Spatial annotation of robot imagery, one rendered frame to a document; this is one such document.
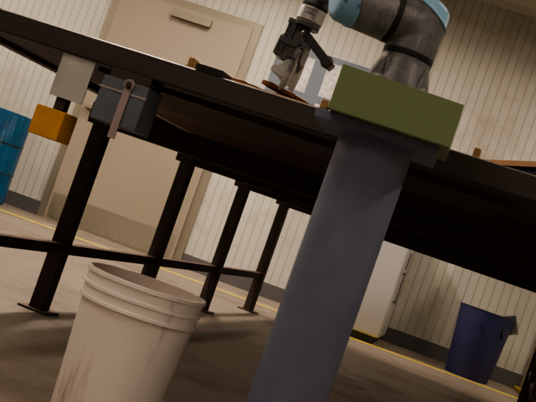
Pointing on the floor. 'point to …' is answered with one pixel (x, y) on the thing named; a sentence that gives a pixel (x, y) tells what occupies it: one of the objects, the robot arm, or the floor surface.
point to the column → (335, 258)
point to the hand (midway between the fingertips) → (285, 92)
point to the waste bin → (478, 342)
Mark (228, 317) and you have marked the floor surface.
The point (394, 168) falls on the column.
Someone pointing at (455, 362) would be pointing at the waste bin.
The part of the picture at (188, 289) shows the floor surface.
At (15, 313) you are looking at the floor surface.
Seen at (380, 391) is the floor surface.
